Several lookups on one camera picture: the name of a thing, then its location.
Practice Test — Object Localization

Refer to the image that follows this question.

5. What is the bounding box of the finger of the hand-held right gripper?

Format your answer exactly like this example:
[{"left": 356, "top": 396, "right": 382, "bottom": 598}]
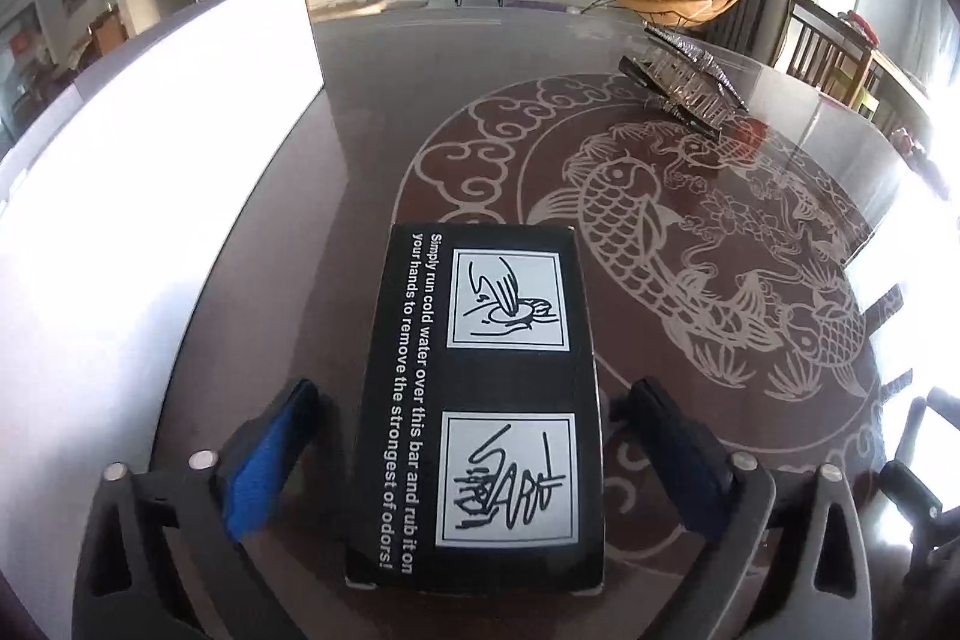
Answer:
[{"left": 879, "top": 458, "right": 946, "bottom": 528}]

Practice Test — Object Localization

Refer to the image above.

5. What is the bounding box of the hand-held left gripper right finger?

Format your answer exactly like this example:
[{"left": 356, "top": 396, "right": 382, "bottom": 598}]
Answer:
[{"left": 609, "top": 377, "right": 871, "bottom": 640}]

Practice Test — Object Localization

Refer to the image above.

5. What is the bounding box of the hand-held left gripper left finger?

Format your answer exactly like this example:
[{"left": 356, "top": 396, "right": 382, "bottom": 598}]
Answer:
[{"left": 71, "top": 377, "right": 323, "bottom": 640}]

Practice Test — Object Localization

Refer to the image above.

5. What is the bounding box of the black box with white pictures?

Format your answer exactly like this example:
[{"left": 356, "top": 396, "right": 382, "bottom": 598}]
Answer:
[{"left": 343, "top": 224, "right": 607, "bottom": 597}]

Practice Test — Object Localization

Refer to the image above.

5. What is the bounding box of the dark patterned glass desktop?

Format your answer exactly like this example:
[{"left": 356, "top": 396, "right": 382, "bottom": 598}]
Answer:
[{"left": 150, "top": 6, "right": 946, "bottom": 640}]

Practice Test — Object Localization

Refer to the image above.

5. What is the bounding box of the wooden side table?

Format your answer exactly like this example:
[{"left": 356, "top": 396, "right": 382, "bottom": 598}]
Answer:
[{"left": 855, "top": 47, "right": 931, "bottom": 139}]

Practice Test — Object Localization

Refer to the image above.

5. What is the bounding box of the dark wooden chair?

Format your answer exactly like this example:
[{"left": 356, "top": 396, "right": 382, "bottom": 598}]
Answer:
[{"left": 772, "top": 0, "right": 875, "bottom": 105}]

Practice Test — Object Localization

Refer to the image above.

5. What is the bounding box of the brown wooden cabinet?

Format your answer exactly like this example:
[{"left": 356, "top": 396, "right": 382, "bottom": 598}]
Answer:
[{"left": 75, "top": 6, "right": 128, "bottom": 64}]

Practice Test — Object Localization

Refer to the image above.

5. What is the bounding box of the red cloth item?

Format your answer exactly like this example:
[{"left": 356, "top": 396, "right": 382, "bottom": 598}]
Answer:
[{"left": 840, "top": 10, "right": 878, "bottom": 45}]

